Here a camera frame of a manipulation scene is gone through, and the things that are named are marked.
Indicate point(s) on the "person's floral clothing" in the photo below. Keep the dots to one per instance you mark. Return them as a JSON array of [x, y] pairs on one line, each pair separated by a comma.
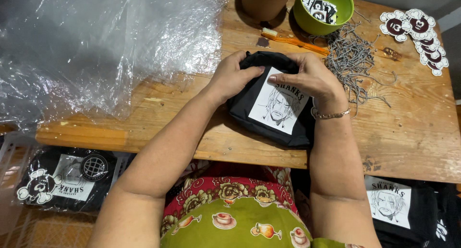
[[237, 212]]

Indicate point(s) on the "black and white stickers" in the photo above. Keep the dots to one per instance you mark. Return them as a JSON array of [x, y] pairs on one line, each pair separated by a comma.
[[319, 6]]

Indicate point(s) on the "white plastic basket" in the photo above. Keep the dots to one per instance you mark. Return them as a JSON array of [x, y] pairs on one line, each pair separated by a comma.
[[10, 168]]

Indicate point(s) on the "pile of clear plastic bags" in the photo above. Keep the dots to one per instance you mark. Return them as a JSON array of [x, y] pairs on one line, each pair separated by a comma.
[[97, 49]]

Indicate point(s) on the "green bowl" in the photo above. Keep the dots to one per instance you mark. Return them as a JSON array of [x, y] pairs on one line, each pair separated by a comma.
[[324, 13]]

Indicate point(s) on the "row of skull stickers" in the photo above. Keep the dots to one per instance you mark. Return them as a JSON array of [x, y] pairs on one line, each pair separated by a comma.
[[417, 31]]

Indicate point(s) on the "stack of black printed garments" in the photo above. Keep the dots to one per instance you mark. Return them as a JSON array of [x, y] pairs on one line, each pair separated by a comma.
[[410, 208]]

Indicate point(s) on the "packed black garment in bag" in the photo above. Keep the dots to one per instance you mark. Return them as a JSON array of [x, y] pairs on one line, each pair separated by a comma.
[[68, 179]]

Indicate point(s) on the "person's right hand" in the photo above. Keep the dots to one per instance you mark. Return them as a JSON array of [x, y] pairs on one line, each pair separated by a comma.
[[312, 78]]

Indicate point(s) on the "black printed garment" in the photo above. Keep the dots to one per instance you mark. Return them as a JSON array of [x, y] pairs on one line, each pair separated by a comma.
[[272, 109]]

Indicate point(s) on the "orange toothbrush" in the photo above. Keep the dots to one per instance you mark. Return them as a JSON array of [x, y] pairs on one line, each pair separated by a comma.
[[293, 40]]

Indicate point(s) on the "brown paper cup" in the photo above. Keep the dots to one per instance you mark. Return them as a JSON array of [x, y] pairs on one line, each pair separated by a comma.
[[266, 2]]

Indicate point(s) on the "person's left hand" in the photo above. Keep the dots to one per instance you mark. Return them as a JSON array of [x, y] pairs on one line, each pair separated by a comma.
[[229, 76]]

